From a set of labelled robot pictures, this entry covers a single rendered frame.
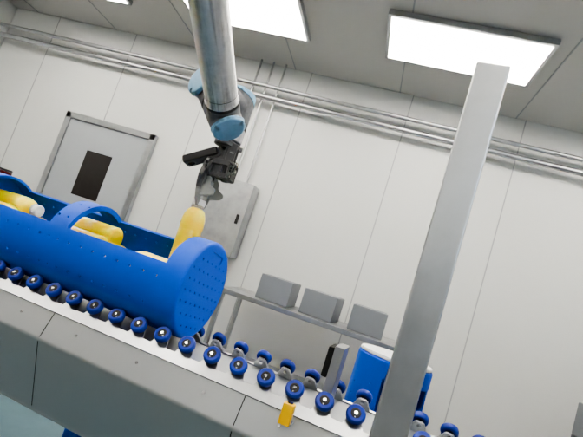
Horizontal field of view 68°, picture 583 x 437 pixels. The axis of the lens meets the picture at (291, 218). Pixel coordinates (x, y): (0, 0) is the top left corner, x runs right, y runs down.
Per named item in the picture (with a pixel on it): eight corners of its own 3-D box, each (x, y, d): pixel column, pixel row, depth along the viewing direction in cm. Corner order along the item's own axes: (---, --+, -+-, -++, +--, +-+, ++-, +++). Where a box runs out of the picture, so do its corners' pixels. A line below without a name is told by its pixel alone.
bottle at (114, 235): (127, 229, 139) (82, 214, 145) (113, 226, 133) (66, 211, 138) (121, 251, 139) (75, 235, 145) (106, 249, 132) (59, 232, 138)
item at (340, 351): (325, 412, 105) (344, 348, 107) (310, 406, 106) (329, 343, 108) (332, 403, 114) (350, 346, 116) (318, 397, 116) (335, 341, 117)
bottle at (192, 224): (191, 266, 133) (209, 208, 135) (190, 267, 126) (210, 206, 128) (167, 259, 132) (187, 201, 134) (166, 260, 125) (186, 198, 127)
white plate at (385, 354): (349, 341, 166) (348, 343, 166) (416, 369, 148) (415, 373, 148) (380, 345, 187) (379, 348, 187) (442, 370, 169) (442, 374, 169)
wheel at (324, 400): (337, 394, 101) (337, 398, 102) (318, 387, 102) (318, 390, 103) (330, 412, 98) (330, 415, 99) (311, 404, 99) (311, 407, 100)
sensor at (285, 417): (288, 428, 95) (295, 406, 96) (276, 422, 96) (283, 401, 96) (297, 420, 102) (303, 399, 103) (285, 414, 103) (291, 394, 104)
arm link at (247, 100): (221, 82, 134) (243, 98, 142) (208, 120, 132) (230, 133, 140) (243, 81, 128) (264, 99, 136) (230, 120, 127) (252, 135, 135)
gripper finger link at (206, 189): (206, 205, 125) (219, 177, 127) (188, 199, 126) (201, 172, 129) (210, 209, 128) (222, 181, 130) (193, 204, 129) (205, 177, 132)
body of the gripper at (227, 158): (223, 179, 127) (236, 140, 128) (198, 172, 129) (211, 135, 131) (232, 186, 134) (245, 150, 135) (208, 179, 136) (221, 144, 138)
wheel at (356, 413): (369, 407, 98) (367, 410, 100) (350, 399, 100) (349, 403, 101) (363, 426, 95) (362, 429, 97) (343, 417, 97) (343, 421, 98)
